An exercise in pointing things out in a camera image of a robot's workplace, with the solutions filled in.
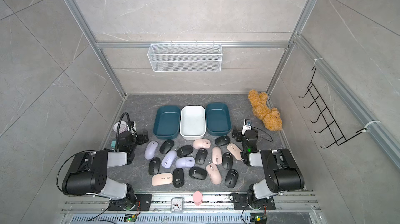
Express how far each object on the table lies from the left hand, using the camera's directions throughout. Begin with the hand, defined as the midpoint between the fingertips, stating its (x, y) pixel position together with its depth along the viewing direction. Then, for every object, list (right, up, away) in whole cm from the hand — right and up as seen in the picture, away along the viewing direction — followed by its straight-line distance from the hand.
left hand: (140, 129), depth 94 cm
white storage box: (+32, +3, +10) cm, 34 cm away
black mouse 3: (+26, -23, -15) cm, 38 cm away
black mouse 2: (+12, -19, -10) cm, 25 cm away
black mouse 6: (+53, -16, -8) cm, 56 cm away
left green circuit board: (+5, -38, -23) cm, 45 cm away
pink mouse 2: (+39, -8, -4) cm, 40 cm away
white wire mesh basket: (+25, +46, +7) cm, 53 cm away
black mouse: (+28, -12, -6) cm, 31 cm away
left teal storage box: (+15, +3, +7) cm, 16 cm away
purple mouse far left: (+8, -12, -5) cm, 15 cm away
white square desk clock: (+27, -32, -23) cm, 48 cm away
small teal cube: (-15, -8, -3) cm, 17 cm away
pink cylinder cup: (+36, -26, -27) cm, 52 cm away
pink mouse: (+17, -24, -14) cm, 33 cm away
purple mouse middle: (+20, -15, -10) cm, 27 cm away
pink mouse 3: (+47, -13, -8) cm, 49 cm away
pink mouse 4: (+57, -12, -6) cm, 59 cm away
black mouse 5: (+50, -7, -1) cm, 51 cm away
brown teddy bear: (+76, +11, +2) cm, 77 cm away
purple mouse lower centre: (+29, -17, -10) cm, 35 cm away
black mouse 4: (+36, -21, -14) cm, 44 cm away
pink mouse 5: (+45, -21, -14) cm, 51 cm away
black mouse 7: (+53, -23, -16) cm, 60 cm away
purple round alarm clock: (-14, +1, +5) cm, 14 cm away
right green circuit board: (+65, -38, -23) cm, 79 cm away
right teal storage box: (+49, +6, +7) cm, 50 cm away
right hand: (+64, +2, -1) cm, 64 cm away
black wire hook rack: (+94, +5, -30) cm, 99 cm away
